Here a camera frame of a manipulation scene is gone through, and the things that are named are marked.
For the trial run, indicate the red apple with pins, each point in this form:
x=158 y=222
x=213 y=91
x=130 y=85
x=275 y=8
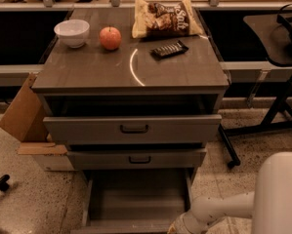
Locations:
x=110 y=38

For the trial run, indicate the white bowl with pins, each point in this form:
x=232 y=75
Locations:
x=73 y=32

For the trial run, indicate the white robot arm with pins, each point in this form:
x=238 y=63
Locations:
x=269 y=206

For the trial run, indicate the grey drawer cabinet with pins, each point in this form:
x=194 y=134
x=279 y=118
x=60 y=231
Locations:
x=129 y=82

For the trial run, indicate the black side table stand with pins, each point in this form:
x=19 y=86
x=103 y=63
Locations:
x=275 y=33

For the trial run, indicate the yellow brown chip bag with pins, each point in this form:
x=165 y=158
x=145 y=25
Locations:
x=156 y=19

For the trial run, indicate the grey middle drawer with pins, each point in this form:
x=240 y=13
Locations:
x=136 y=159

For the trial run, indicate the black candy bar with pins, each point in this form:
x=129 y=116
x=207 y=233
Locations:
x=169 y=50

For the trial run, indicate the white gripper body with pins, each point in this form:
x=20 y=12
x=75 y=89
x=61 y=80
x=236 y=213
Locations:
x=182 y=223

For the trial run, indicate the brown cardboard box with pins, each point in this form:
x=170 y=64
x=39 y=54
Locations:
x=23 y=120

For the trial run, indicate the grey top drawer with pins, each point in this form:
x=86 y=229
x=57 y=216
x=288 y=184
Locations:
x=132 y=130

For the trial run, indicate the grey drawer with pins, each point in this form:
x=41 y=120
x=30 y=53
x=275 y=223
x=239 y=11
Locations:
x=136 y=159
x=134 y=201
x=132 y=130

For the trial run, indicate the grey bottom drawer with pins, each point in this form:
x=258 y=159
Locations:
x=134 y=201

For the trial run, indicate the black chair leg caster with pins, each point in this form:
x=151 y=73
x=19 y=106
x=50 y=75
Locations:
x=4 y=183

